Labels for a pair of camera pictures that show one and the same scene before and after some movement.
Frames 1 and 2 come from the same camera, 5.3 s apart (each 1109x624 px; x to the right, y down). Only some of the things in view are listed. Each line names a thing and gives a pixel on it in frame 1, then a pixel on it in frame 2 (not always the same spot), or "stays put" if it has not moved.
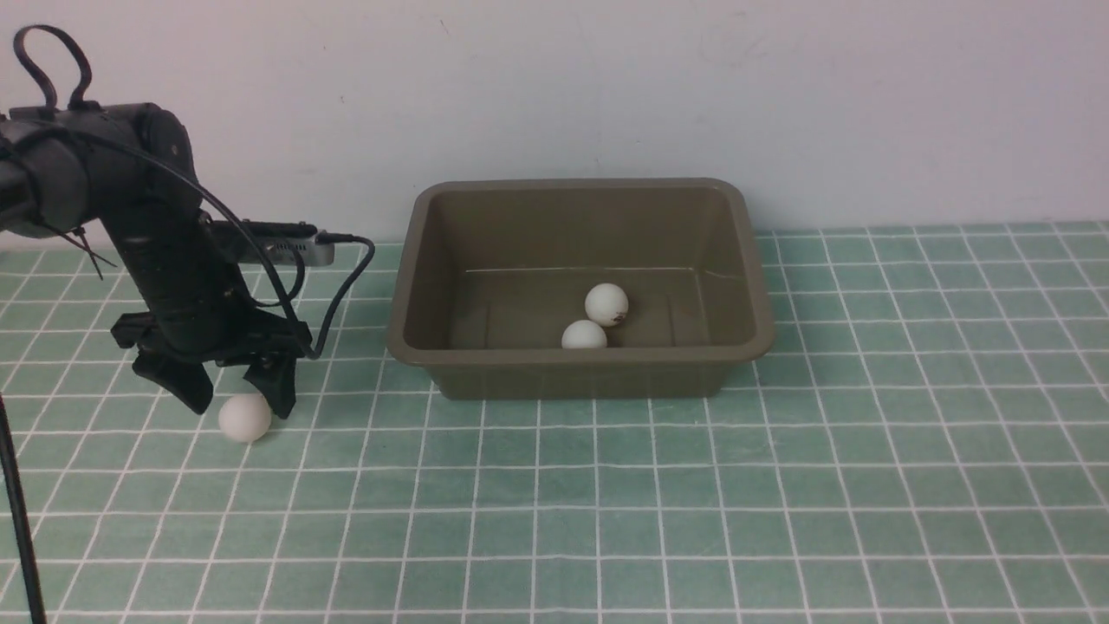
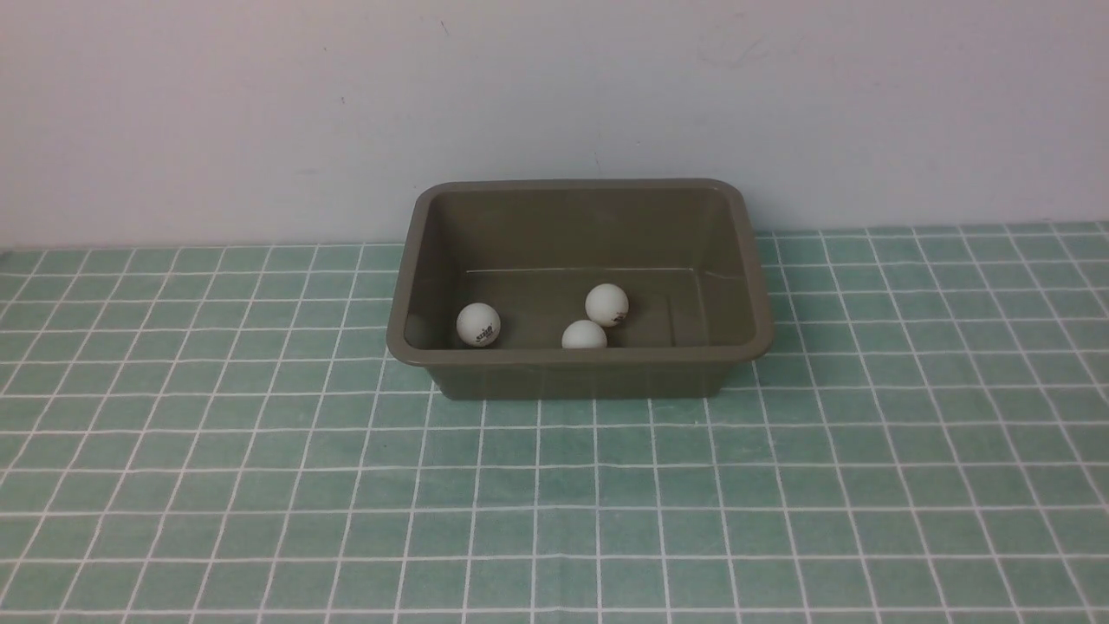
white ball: (245, 418) → (478, 324)
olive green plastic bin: (491, 270) stays put
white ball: (606, 304) stays put
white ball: (583, 334) stays put
